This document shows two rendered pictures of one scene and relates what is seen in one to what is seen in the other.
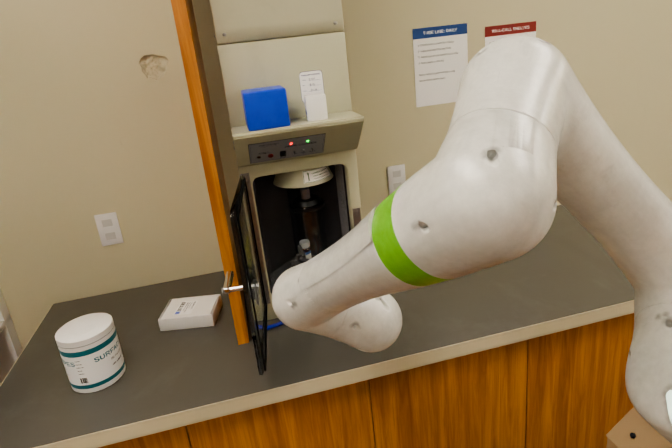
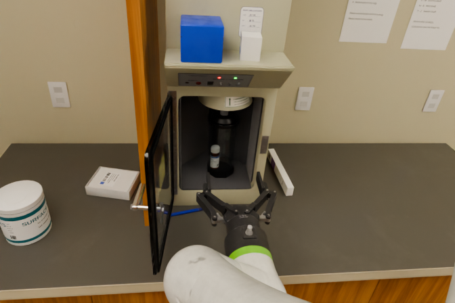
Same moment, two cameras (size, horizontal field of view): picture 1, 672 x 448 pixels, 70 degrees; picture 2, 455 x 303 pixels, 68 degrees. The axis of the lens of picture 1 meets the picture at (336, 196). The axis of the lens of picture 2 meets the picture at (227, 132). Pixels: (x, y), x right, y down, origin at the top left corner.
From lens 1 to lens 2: 0.39 m
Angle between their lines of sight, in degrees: 14
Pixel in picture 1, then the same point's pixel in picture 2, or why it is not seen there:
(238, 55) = not seen: outside the picture
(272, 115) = (206, 51)
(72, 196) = (30, 63)
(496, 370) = (348, 291)
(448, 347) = (315, 275)
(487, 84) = not seen: outside the picture
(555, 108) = not seen: outside the picture
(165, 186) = (109, 69)
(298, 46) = not seen: outside the picture
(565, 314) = (420, 266)
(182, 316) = (105, 187)
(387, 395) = not seen: hidden behind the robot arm
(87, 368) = (15, 230)
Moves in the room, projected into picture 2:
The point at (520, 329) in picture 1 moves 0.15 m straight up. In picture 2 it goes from (379, 272) to (395, 238)
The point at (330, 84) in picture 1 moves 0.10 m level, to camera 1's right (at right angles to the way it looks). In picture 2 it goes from (269, 24) to (307, 27)
